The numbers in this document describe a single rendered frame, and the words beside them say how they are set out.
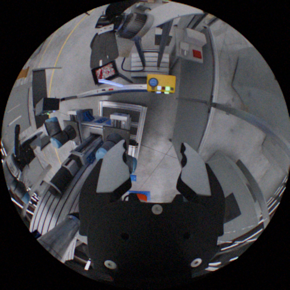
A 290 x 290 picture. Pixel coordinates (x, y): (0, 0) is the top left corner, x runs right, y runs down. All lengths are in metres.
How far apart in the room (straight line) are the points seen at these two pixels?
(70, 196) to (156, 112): 1.60
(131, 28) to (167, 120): 1.50
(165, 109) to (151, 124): 0.39
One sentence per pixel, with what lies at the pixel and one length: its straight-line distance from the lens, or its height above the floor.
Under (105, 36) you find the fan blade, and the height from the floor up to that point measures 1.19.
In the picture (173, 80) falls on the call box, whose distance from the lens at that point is 0.54.
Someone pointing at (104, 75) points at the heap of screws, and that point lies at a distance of 0.88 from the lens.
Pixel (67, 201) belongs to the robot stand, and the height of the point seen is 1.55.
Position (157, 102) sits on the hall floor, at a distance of 1.59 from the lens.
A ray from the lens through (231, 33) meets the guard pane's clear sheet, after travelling 0.83.
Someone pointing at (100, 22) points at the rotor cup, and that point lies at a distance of 0.66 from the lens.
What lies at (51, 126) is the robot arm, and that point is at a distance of 0.81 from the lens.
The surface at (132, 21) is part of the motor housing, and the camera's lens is 0.65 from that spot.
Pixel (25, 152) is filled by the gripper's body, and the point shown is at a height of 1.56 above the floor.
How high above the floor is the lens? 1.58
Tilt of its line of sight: 58 degrees down
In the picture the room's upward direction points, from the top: 174 degrees counter-clockwise
